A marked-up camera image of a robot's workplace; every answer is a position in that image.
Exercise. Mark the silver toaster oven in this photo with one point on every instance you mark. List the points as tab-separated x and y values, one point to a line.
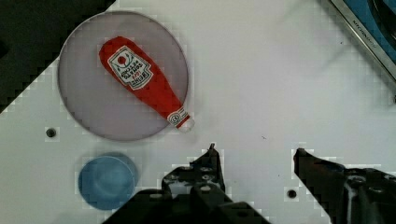
373	23

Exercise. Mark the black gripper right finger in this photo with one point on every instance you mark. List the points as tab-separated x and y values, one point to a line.
348	195

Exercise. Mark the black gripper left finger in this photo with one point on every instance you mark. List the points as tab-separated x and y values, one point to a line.
206	170

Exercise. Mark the lilac round plate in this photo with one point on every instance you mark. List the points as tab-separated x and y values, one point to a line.
94	98

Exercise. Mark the red plush ketchup bottle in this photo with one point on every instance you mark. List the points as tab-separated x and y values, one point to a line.
142	77

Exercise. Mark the blue small bowl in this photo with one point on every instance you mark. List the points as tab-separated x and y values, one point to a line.
108	181

